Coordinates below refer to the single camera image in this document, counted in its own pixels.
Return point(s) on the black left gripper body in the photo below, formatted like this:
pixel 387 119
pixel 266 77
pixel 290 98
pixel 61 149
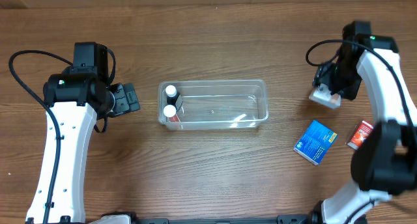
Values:
pixel 128 98

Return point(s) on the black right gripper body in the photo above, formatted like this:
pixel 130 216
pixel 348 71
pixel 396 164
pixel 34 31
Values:
pixel 349 89

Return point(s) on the white Hansaplast plaster box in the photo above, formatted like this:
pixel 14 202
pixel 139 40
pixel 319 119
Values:
pixel 323 96

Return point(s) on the orange bottle white cap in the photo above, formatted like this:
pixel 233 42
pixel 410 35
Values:
pixel 170 112

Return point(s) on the black bottle white cap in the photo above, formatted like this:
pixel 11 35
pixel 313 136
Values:
pixel 173 97

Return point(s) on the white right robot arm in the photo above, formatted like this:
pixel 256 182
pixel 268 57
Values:
pixel 385 164

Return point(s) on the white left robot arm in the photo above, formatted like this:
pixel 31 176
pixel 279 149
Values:
pixel 76 102

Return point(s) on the clear plastic container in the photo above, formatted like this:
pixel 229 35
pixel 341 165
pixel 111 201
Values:
pixel 216 104

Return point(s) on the red medicine box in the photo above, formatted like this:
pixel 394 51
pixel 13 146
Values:
pixel 359 135

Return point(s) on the blue medicine box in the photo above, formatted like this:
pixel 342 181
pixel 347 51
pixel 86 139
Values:
pixel 315 142

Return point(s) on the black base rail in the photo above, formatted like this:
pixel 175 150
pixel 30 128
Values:
pixel 131 218

